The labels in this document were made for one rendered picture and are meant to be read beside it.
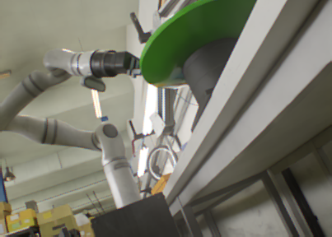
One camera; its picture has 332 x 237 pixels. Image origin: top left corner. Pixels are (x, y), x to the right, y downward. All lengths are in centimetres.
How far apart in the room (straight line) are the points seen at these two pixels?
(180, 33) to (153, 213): 57
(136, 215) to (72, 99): 545
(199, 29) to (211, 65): 7
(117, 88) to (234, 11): 580
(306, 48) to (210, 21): 23
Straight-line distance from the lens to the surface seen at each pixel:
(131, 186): 105
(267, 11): 39
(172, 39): 59
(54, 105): 632
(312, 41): 42
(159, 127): 123
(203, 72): 61
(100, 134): 110
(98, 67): 82
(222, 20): 61
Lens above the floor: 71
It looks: 22 degrees up
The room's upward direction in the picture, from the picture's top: 23 degrees counter-clockwise
